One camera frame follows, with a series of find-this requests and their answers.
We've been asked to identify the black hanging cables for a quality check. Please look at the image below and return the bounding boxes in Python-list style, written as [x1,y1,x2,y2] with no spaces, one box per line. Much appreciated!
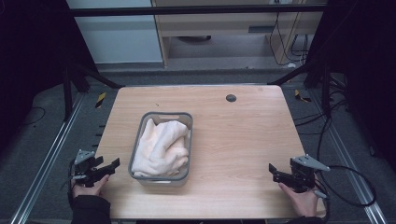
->
[268,11,310,67]

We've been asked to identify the white towel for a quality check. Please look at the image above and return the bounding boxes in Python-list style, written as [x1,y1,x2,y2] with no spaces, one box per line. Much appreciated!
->
[131,118,191,178]

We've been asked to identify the white cabinet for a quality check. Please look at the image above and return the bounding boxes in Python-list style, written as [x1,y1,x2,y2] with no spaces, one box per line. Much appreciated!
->
[65,0,164,65]

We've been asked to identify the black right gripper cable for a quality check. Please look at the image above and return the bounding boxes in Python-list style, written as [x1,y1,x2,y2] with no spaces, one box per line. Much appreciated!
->
[312,164,378,222]

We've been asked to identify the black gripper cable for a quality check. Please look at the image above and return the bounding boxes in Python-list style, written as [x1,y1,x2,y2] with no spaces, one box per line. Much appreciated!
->
[66,167,78,200]
[312,164,378,222]

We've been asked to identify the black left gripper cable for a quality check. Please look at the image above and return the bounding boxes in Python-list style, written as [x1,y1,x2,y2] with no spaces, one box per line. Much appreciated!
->
[66,167,78,200]

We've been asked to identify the black floor cables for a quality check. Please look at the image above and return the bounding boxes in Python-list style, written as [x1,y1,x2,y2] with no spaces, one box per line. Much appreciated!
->
[292,73,356,162]

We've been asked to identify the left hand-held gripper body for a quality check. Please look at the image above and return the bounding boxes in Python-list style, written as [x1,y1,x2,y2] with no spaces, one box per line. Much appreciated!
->
[73,149,106,189]

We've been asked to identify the yellow black striped tape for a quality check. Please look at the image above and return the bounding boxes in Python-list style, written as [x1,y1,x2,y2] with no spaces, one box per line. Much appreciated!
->
[293,89,313,104]
[94,91,107,109]

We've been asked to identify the black metal stand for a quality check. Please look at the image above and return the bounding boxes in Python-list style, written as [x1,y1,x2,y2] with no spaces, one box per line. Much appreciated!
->
[61,60,126,123]
[266,59,332,118]

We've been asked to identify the thin black floor cable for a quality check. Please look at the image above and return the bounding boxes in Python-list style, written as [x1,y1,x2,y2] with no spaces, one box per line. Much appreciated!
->
[19,105,47,128]

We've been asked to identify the grey plastic basket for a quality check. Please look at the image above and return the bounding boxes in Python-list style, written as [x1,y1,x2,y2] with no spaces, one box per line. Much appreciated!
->
[127,111,194,188]

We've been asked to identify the light wooden desk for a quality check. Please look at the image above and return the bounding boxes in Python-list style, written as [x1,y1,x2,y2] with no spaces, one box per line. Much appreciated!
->
[151,0,329,69]

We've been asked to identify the black curtain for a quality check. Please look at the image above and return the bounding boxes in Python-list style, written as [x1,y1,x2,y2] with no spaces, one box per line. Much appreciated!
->
[303,0,396,172]
[0,0,98,157]

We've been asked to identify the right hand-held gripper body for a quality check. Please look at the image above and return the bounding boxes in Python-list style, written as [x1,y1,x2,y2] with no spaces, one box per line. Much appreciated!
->
[289,154,332,194]

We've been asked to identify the aluminium floor rail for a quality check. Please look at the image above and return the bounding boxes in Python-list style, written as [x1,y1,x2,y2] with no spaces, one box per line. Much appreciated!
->
[8,92,86,224]
[311,89,389,224]

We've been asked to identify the person's right hand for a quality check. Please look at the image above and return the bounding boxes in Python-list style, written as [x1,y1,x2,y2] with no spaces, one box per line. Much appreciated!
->
[277,182,319,218]

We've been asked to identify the black horizontal frame bar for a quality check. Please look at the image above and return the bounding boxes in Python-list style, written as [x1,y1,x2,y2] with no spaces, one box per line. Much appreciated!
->
[68,4,329,18]

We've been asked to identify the person's left hand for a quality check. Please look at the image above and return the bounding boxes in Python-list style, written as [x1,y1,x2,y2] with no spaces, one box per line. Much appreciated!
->
[71,174,111,199]

